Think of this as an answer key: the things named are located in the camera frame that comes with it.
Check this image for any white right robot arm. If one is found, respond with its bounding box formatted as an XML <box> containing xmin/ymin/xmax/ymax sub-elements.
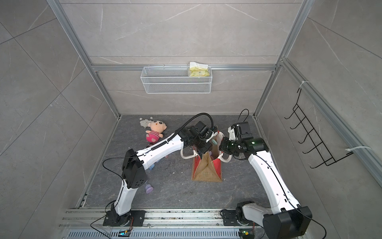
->
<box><xmin>219</xmin><ymin>121</ymin><xmax>312</xmax><ymax>239</ymax></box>

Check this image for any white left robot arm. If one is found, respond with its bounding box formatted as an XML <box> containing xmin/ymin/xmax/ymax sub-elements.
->
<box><xmin>111</xmin><ymin>121</ymin><xmax>218</xmax><ymax>216</ymax></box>

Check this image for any purple hourglass left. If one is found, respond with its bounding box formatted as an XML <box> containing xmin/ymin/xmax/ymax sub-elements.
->
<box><xmin>145</xmin><ymin>184</ymin><xmax>154</xmax><ymax>194</ymax></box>

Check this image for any pink plush doll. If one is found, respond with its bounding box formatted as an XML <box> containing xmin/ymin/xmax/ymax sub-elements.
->
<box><xmin>146</xmin><ymin>120</ymin><xmax>167</xmax><ymax>143</ymax></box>

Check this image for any white fluffy plush toy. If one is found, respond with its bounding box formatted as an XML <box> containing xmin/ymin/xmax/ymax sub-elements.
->
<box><xmin>139</xmin><ymin>117</ymin><xmax>153</xmax><ymax>128</ymax></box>

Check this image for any yellow wipes packet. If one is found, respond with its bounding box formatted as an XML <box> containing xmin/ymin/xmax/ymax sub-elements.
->
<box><xmin>188</xmin><ymin>62</ymin><xmax>210</xmax><ymax>77</ymax></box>

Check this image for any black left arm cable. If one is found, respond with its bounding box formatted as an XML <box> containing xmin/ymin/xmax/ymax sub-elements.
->
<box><xmin>90</xmin><ymin>113</ymin><xmax>214</xmax><ymax>239</ymax></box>

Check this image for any white wire wall basket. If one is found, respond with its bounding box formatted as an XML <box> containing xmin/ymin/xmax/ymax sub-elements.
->
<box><xmin>140</xmin><ymin>66</ymin><xmax>212</xmax><ymax>94</ymax></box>

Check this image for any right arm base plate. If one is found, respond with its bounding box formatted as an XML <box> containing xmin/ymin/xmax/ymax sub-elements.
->
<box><xmin>220</xmin><ymin>209</ymin><xmax>260</xmax><ymax>227</ymax></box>

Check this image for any black wire hook rack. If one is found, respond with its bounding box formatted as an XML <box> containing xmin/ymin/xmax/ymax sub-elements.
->
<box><xmin>284</xmin><ymin>88</ymin><xmax>354</xmax><ymax>169</ymax></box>

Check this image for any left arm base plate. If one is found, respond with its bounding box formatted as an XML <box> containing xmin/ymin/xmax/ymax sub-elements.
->
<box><xmin>102</xmin><ymin>210</ymin><xmax>146</xmax><ymax>227</ymax></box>

